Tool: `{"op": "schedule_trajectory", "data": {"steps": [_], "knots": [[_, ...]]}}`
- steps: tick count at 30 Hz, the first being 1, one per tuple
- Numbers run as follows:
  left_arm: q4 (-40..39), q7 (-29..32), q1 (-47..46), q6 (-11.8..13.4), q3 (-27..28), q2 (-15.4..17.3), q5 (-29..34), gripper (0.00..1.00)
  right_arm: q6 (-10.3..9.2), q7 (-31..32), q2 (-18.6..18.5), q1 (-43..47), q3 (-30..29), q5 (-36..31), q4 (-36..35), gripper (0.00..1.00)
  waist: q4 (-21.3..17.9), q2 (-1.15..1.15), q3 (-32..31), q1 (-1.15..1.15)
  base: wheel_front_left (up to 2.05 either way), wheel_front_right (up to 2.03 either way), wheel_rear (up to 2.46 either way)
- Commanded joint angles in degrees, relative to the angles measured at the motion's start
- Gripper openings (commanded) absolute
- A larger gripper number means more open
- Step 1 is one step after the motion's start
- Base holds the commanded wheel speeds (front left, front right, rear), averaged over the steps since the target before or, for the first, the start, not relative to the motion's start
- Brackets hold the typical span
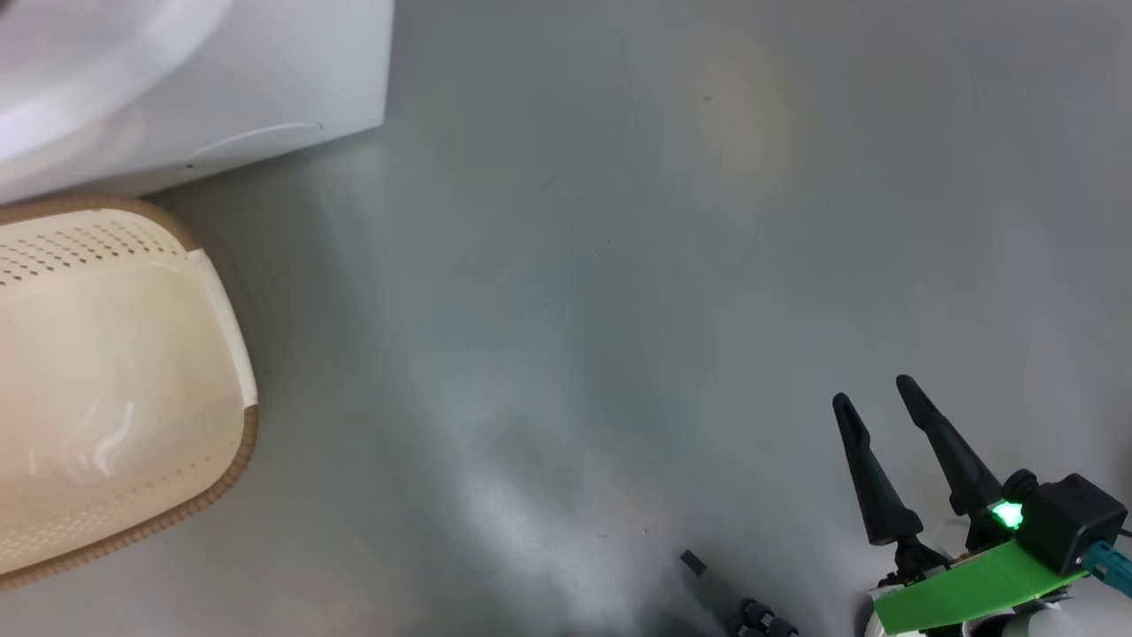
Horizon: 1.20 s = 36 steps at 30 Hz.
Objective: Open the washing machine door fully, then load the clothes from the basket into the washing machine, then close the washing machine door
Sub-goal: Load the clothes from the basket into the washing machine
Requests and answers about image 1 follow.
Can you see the cream perforated laundry basket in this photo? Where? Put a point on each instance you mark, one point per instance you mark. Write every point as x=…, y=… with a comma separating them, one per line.
x=115, y=372

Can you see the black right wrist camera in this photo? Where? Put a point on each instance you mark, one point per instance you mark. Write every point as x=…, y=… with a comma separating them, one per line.
x=1070, y=522

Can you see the white washing machine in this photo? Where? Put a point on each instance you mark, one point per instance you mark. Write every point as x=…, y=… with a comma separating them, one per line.
x=221, y=80

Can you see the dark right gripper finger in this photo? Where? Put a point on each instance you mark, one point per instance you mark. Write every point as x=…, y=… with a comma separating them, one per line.
x=959, y=469
x=875, y=495

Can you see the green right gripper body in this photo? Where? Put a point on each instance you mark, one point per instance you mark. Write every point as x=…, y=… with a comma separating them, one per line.
x=973, y=584

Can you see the dark grey robot chassis part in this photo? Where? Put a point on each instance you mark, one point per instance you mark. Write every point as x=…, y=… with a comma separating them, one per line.
x=721, y=588

